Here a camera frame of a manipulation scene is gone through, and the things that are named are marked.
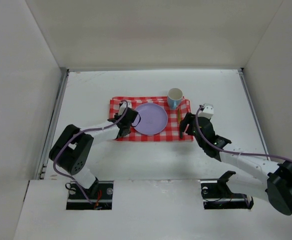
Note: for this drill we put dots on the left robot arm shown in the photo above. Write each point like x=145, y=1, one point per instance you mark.
x=70, y=152

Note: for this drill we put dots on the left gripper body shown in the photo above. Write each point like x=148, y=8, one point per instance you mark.
x=132, y=117

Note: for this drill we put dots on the red checkered cloth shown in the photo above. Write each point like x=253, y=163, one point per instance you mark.
x=169, y=134

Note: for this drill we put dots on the aluminium rail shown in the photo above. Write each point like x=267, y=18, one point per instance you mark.
x=243, y=81
x=43, y=157

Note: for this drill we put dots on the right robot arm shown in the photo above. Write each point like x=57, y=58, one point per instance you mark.
x=268, y=180

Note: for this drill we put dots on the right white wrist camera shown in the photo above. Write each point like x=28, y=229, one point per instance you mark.
x=207, y=111

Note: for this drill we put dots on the right aluminium rail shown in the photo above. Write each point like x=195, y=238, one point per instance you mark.
x=243, y=81

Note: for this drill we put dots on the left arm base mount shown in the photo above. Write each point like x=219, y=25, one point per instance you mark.
x=101, y=197

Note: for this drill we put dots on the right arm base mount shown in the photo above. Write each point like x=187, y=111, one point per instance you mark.
x=217, y=195

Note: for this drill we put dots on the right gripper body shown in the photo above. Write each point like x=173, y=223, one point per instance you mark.
x=188, y=122

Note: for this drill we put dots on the purple plate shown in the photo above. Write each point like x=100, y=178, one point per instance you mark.
x=151, y=119

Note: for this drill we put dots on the gold knife green handle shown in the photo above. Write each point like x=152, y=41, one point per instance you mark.
x=179, y=118

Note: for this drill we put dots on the blue mug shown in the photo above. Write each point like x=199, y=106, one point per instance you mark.
x=174, y=98

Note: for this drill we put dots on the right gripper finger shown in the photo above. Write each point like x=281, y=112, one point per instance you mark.
x=184, y=122
x=191, y=128

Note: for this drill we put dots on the left aluminium rail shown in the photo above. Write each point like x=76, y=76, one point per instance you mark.
x=43, y=157

